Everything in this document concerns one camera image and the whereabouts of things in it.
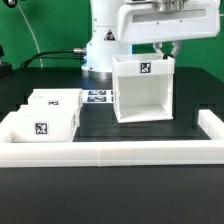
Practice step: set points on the white rear drawer tray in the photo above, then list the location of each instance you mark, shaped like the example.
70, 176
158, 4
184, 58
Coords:
56, 100

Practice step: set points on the white drawer tray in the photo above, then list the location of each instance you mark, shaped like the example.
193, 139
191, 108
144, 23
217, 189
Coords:
56, 100
40, 124

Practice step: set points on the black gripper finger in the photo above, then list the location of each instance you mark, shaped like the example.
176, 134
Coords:
158, 49
176, 48

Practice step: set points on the white front drawer tray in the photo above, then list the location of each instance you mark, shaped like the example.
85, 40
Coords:
40, 124

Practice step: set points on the black device at left edge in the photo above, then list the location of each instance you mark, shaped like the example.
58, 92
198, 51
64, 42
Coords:
5, 67

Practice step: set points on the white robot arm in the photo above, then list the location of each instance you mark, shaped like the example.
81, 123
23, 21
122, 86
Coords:
118, 25

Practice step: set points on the white U-shaped fence wall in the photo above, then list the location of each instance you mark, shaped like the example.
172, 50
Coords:
128, 153

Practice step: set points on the white marker tag sheet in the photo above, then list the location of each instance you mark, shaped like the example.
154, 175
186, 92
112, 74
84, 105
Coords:
97, 96

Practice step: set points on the white drawer cabinet box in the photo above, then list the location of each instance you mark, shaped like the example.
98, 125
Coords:
142, 87

